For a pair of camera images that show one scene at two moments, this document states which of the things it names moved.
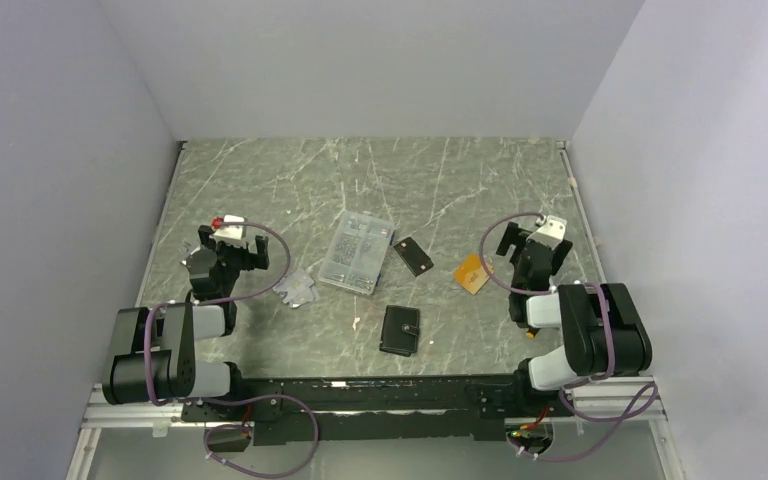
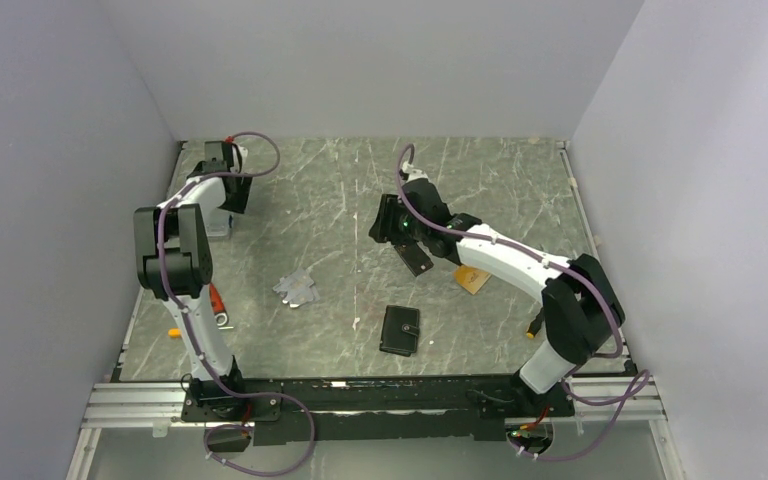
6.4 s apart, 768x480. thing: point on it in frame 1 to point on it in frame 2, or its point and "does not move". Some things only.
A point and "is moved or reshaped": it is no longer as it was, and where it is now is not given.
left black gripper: x=251 y=260 to x=237 y=202
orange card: x=471 y=275 does not move
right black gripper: x=512 y=235 to x=383 y=229
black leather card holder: x=400 y=330 does not move
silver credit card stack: x=297 y=289 does not move
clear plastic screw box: x=356 y=251 is moved or reshaped
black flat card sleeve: x=414 y=256 does not move
